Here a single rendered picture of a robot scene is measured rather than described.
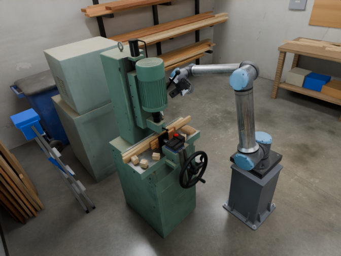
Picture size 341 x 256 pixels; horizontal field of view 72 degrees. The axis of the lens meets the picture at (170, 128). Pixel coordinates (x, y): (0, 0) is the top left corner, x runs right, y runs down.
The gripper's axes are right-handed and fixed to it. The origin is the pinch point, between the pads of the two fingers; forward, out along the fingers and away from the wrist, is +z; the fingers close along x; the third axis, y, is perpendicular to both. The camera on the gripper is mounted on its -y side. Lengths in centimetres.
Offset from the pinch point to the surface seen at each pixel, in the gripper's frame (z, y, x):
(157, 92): 12.5, -8.8, -1.7
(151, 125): -5.7, -31.0, 9.6
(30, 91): -54, -142, -113
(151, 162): 7, -42, 31
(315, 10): -255, 190, -11
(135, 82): 10.6, -16.8, -16.9
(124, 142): -21, -65, 4
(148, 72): 21.2, -3.5, -12.0
